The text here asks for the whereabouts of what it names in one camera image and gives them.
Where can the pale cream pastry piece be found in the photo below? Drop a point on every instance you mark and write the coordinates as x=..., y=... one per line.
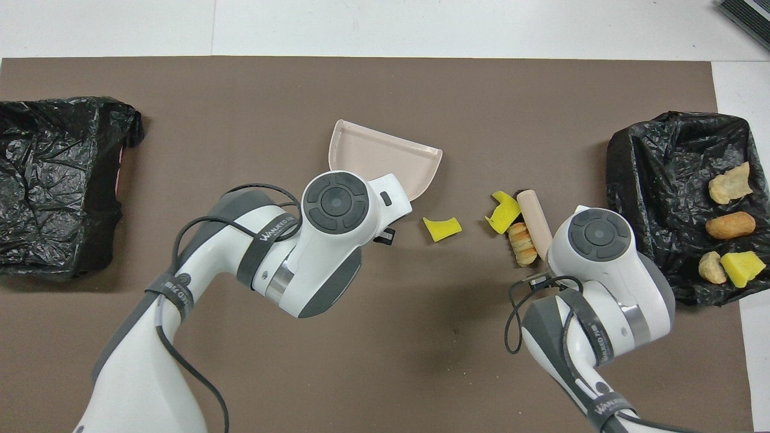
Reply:
x=729, y=185

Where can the brown bread roll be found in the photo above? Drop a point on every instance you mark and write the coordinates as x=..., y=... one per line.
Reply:
x=729, y=225

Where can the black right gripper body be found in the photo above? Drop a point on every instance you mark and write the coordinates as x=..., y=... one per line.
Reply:
x=539, y=278

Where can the black bag lined trash bin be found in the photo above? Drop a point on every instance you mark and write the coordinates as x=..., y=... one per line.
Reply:
x=649, y=180
x=60, y=180

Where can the dark ribbed device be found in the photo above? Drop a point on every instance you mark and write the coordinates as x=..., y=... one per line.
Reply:
x=749, y=12

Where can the large brown paper table mat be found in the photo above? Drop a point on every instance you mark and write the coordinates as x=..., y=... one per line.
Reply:
x=240, y=90

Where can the small curved yellow sponge piece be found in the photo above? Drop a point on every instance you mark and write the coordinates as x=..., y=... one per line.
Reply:
x=442, y=228

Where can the beige plastic dustpan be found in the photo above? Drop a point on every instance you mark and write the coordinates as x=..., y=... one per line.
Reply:
x=373, y=150

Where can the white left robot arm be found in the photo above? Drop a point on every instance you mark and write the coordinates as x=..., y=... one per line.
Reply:
x=337, y=204

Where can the thick yellow sponge piece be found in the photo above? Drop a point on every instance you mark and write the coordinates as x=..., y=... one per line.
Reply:
x=746, y=269

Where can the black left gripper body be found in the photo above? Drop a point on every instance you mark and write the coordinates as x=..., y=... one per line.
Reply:
x=385, y=236

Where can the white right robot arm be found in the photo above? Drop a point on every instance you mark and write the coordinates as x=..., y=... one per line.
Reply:
x=601, y=234

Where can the orange striped croissant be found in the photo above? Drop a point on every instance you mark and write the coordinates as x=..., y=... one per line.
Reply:
x=522, y=243
x=712, y=267

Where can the notched yellow sponge piece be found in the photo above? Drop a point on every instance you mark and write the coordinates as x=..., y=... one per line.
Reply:
x=502, y=213

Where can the beige hand brush black bristles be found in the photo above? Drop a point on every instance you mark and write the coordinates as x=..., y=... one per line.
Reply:
x=534, y=216

